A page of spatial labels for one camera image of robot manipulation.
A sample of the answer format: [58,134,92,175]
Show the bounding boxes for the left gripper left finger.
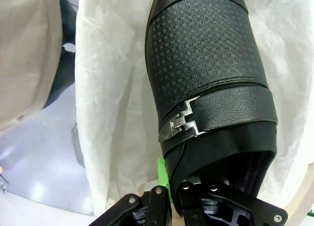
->
[88,157,173,226]

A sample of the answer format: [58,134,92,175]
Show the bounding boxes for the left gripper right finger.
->
[177,176,288,226]

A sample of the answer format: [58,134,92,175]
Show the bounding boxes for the white tissue paper sheet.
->
[75,0,314,212]

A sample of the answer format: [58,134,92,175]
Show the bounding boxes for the black leather loafer shoe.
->
[145,0,279,217]

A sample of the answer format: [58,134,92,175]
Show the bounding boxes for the person dark trousers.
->
[44,0,79,110]

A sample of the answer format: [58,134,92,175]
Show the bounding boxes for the person beige sweater torso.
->
[0,0,64,138]

